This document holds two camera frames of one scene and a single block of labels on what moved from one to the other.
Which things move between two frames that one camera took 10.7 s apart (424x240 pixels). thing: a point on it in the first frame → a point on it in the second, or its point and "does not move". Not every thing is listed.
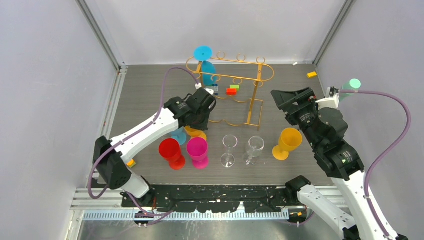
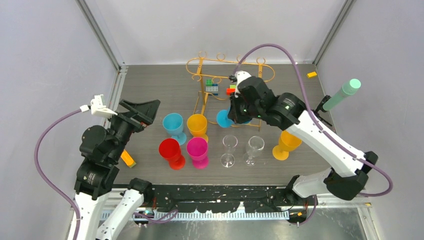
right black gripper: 304,98 → 233,114
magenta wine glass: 197,149 does not move
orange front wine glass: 289,139 does not move
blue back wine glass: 204,53 → 223,119
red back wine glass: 170,149 does not move
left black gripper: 203,126 → 145,112
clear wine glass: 256,144 does not move
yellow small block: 312,74 does not move
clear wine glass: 227,160 does not move
